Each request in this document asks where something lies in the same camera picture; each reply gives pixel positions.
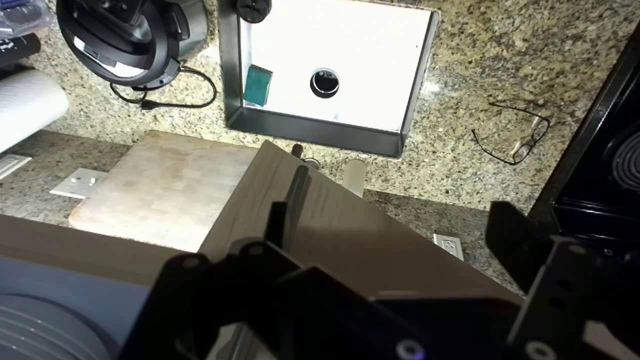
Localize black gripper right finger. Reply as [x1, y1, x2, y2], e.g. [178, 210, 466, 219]
[484, 197, 640, 360]

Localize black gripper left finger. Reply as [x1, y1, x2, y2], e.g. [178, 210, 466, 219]
[117, 197, 432, 360]

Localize cabinet door with paper label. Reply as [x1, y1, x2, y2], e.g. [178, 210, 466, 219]
[198, 137, 526, 315]

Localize wood cabinet with white shelves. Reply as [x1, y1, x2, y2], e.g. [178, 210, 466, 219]
[0, 212, 202, 360]

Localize black stove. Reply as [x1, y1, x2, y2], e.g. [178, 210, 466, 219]
[527, 21, 640, 267]

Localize thin-framed eyeglasses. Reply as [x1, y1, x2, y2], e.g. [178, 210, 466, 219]
[467, 97, 555, 168]

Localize wooden cutting board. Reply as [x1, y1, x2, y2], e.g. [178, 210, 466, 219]
[66, 128, 260, 256]

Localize green sponge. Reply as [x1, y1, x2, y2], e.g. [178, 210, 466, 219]
[241, 61, 276, 108]

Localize steel sink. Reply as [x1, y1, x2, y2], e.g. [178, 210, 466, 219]
[217, 0, 443, 159]

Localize dark round knob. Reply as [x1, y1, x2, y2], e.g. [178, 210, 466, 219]
[233, 0, 273, 25]

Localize white paper towel roll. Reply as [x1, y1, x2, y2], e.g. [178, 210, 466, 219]
[0, 68, 71, 156]

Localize white wall outlet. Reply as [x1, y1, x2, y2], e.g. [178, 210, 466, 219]
[48, 165, 107, 202]
[430, 232, 466, 264]
[0, 151, 31, 181]

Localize black cooker power cord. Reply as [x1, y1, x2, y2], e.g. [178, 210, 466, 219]
[107, 61, 220, 113]

